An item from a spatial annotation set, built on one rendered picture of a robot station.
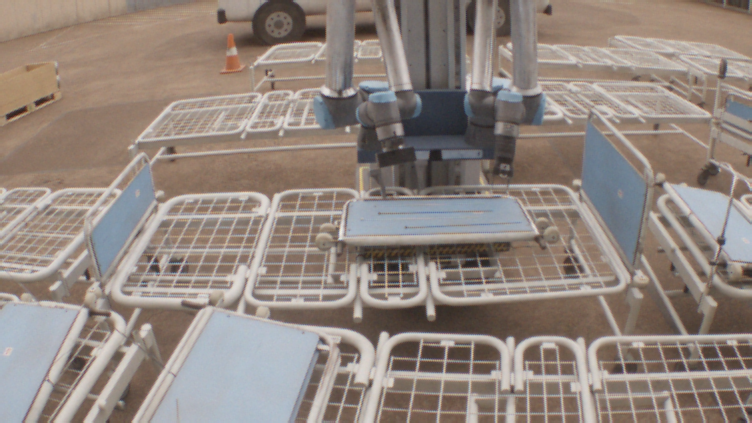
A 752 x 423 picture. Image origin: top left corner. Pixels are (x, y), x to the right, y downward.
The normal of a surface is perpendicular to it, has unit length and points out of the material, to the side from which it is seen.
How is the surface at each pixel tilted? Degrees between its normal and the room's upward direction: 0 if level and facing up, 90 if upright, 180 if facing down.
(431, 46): 90
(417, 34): 90
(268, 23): 90
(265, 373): 7
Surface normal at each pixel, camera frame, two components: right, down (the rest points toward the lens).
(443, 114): 0.02, 0.46
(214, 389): 0.09, -0.88
